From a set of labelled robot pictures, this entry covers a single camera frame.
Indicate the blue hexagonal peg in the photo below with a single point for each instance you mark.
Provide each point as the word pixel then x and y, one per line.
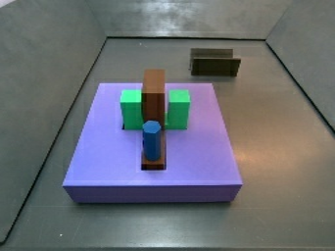
pixel 152 140

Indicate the purple base board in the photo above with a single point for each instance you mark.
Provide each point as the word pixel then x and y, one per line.
pixel 105 173

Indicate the brown L-shaped block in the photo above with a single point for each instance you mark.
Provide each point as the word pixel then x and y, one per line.
pixel 153 112

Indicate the green block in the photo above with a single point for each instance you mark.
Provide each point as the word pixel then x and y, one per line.
pixel 176 113

